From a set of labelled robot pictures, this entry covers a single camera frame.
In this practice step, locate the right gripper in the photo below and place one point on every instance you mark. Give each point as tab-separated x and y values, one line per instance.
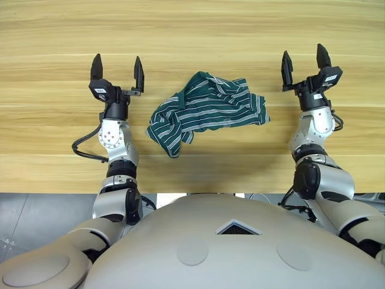
311	100

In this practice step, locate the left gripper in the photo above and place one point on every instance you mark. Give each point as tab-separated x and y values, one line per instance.
117	110

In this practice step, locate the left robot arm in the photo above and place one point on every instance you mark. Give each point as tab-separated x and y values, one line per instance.
115	150

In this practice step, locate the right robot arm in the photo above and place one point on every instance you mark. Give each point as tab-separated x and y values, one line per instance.
322	123

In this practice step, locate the green striped T-shirt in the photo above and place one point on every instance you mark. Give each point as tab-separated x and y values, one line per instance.
207	111

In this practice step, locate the robot body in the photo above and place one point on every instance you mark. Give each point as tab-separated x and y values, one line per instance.
234	256

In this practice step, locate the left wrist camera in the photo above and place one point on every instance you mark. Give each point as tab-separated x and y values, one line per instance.
100	88

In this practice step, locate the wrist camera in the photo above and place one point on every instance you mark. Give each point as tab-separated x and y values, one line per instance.
100	88
329	76

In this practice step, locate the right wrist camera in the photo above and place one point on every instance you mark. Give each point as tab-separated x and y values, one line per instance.
329	76

